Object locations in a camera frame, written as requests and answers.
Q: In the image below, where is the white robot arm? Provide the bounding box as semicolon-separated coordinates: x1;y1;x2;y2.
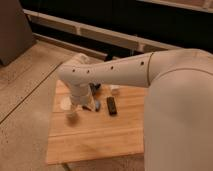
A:
59;49;213;171

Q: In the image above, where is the small white box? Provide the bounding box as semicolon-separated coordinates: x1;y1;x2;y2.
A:
110;85;120;94

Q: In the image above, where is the black ceramic bowl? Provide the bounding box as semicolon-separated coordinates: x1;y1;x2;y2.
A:
90;83;101;95

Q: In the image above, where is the white plastic cup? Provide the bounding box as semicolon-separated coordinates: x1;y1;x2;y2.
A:
59;96;80;125

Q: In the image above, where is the blue sponge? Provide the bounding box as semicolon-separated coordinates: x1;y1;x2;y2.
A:
95;100;101;112

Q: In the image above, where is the black remote control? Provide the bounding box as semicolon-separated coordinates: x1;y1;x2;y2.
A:
107;97;117;115

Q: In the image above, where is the wooden table top board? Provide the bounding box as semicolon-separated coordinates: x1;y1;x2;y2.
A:
46;80;146;164

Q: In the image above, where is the grey cabinet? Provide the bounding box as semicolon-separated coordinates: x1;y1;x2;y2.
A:
0;0;36;66

